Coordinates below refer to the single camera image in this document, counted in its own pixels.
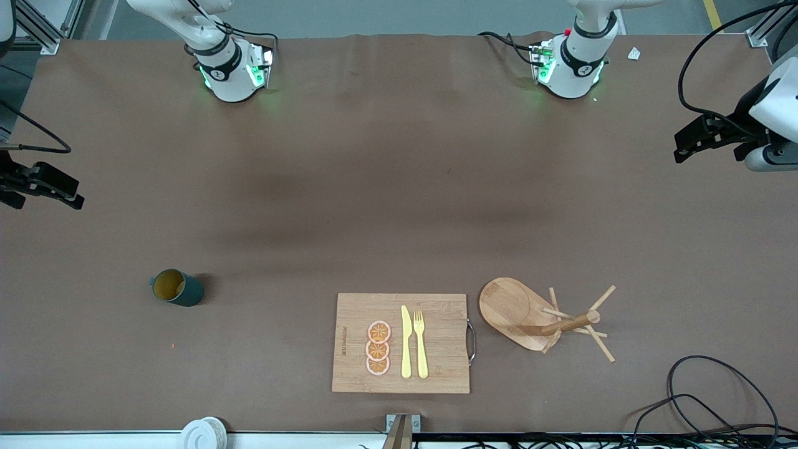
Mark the aluminium frame profile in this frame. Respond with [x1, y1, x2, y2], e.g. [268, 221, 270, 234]
[12, 0, 85, 56]
[745, 0, 798, 47]

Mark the bamboo cutting board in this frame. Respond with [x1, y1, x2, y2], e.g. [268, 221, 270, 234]
[332, 293, 476, 394]

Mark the yellow plastic knife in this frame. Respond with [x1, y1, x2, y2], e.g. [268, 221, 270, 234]
[401, 305, 413, 379]

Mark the black base cable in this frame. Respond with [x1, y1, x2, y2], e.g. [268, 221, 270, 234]
[212, 19, 279, 54]
[479, 31, 538, 63]

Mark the white tape roll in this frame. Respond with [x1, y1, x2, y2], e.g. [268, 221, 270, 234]
[181, 417, 228, 449]

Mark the metal table bracket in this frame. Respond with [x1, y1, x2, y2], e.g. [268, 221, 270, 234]
[385, 413, 421, 449]

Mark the brown table cover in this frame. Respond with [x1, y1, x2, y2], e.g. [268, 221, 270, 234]
[0, 34, 798, 434]

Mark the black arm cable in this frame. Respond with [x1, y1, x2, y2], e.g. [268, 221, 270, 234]
[0, 100, 70, 153]
[678, 0, 798, 135]

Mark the yellow plastic fork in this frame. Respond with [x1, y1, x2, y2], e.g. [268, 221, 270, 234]
[413, 311, 430, 379]

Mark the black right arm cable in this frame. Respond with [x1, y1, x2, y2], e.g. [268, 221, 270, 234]
[0, 100, 70, 153]

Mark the wooden mug rack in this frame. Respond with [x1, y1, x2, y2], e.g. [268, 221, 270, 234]
[479, 277, 617, 364]

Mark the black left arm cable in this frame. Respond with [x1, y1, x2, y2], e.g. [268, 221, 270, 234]
[678, 0, 798, 135]

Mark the looped black cable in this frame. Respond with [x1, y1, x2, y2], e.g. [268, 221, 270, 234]
[630, 355, 780, 449]

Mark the dark teal cup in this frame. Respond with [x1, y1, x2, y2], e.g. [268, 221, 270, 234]
[150, 269, 205, 307]

